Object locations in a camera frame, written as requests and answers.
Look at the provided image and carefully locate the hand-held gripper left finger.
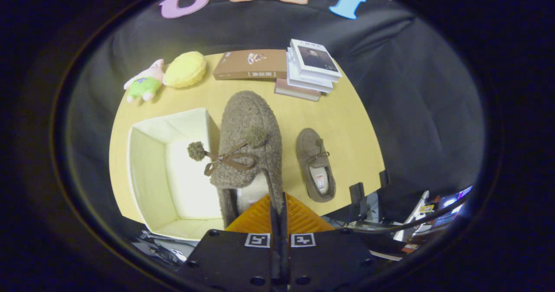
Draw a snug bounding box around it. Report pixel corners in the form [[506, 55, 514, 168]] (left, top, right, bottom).
[[177, 195, 280, 292]]

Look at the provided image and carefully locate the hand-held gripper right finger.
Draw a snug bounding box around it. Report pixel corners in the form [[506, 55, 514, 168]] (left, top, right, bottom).
[[280, 192, 383, 292]]

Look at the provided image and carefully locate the brown fuzzy bow shoe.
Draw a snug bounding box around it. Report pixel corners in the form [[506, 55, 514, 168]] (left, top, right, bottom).
[[296, 128, 336, 203], [187, 91, 284, 230]]

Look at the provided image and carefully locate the beige fabric storage box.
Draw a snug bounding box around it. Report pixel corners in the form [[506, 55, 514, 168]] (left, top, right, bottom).
[[127, 107, 226, 241]]

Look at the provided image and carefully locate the white stand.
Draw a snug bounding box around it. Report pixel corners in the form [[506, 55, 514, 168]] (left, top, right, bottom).
[[392, 190, 430, 242]]

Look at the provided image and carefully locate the lit screen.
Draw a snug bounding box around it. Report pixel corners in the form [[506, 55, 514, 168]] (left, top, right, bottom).
[[434, 186, 473, 227]]

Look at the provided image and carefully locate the pink book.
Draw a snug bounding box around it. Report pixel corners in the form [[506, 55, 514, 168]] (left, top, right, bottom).
[[274, 78, 321, 102]]

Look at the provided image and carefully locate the plain white book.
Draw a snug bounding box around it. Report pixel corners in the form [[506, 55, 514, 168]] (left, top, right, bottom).
[[287, 47, 334, 93]]

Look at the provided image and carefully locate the black backdrop cloth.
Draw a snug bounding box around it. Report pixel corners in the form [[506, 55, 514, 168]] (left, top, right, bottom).
[[65, 0, 484, 240]]

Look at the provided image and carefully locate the pink and green plush toy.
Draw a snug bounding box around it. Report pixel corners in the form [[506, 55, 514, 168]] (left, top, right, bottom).
[[123, 58, 166, 103]]

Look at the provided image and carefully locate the yellow round plush cushion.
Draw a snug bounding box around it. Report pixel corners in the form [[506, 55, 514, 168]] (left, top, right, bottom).
[[163, 51, 208, 89]]

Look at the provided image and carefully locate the brown book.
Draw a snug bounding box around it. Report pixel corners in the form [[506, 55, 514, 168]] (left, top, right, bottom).
[[212, 49, 289, 81]]

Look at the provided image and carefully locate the white portrait cover book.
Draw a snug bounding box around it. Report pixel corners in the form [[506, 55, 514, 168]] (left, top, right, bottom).
[[290, 39, 343, 82]]

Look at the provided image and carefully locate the black cable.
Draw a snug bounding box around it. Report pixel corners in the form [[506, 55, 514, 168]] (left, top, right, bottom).
[[347, 195, 471, 235]]

